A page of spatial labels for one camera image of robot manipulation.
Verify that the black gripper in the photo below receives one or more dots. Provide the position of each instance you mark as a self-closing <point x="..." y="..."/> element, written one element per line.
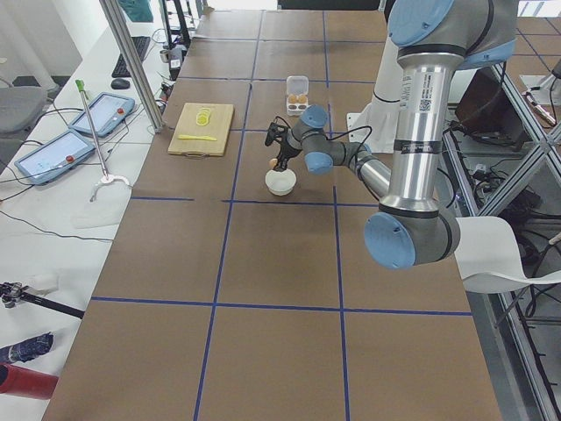
<point x="287" y="151"/>

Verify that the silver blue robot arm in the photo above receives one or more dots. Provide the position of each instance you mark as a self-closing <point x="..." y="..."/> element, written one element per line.
<point x="428" y="42"/>

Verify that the clear plastic egg box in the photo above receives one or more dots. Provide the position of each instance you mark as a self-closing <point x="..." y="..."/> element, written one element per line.
<point x="296" y="85"/>

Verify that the black box with label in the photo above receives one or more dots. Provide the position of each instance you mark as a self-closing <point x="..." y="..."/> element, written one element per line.
<point x="175" y="60"/>

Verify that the white bowl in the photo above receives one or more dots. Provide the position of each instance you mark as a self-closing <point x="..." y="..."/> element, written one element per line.
<point x="280" y="183"/>

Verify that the bamboo cutting board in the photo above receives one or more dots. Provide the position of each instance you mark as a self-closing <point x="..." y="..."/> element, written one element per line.
<point x="219" y="126"/>

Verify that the yellow plastic knife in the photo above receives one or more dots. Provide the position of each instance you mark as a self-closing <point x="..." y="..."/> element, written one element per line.
<point x="196" y="137"/>

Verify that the teach pendant far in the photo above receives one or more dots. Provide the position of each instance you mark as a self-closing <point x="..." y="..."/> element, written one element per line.
<point x="108" y="110"/>

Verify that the teach pendant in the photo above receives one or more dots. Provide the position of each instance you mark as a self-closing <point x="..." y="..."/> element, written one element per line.
<point x="56" y="157"/>
<point x="108" y="110"/>

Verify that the black computer mouse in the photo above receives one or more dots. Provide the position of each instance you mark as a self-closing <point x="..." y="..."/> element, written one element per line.
<point x="120" y="83"/>

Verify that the teach pendant near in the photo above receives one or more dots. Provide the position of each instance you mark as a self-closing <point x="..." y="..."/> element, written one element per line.
<point x="56" y="157"/>

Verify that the white curved chair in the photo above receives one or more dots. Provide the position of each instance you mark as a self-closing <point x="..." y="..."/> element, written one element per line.
<point x="488" y="257"/>

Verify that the black tripod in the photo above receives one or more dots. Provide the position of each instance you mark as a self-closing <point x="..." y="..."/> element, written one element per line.
<point x="13" y="293"/>

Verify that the folded dark umbrella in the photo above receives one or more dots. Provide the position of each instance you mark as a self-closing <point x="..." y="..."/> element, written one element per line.
<point x="28" y="349"/>

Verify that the red bottle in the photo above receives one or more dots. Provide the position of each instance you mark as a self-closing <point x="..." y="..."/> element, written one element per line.
<point x="23" y="382"/>

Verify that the aluminium frame post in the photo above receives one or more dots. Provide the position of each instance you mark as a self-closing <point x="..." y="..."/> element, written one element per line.
<point x="118" y="26"/>

